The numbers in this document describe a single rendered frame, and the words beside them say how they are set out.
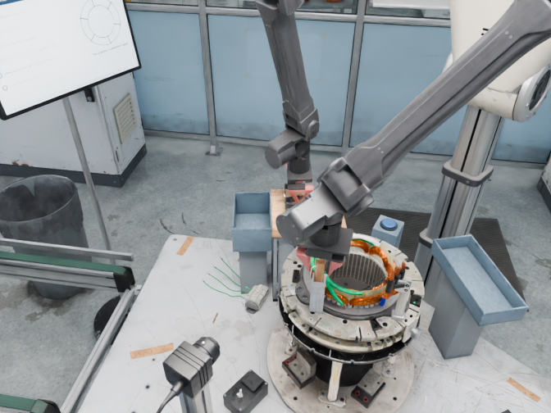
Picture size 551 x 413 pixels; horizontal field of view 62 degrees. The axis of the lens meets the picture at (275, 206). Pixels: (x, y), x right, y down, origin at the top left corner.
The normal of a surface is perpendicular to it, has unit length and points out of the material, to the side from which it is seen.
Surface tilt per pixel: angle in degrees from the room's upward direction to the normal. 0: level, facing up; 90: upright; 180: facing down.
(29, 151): 90
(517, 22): 75
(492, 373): 0
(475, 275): 0
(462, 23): 90
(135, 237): 0
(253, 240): 90
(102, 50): 83
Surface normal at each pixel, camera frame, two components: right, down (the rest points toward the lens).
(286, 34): 0.65, 0.57
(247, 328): 0.01, -0.79
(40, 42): 0.80, 0.27
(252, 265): 0.04, 0.62
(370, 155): -0.58, 0.26
